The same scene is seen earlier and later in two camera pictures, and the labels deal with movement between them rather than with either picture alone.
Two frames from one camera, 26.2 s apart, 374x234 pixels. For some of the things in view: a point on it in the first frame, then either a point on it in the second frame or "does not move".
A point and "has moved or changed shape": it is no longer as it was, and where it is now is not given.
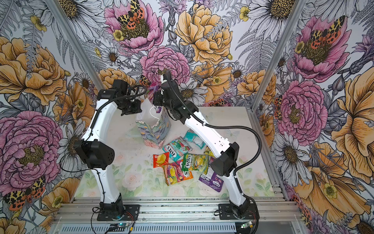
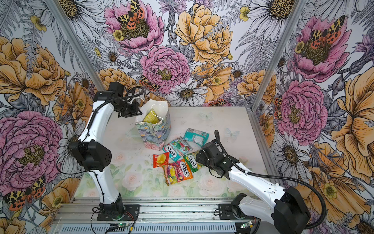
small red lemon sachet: (160, 159) does not move
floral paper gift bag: (155, 123) does not move
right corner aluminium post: (298, 9) does not move
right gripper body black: (159, 100) → (203, 160)
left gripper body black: (129, 107) does not move
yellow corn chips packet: (208, 151) has moved or changed shape
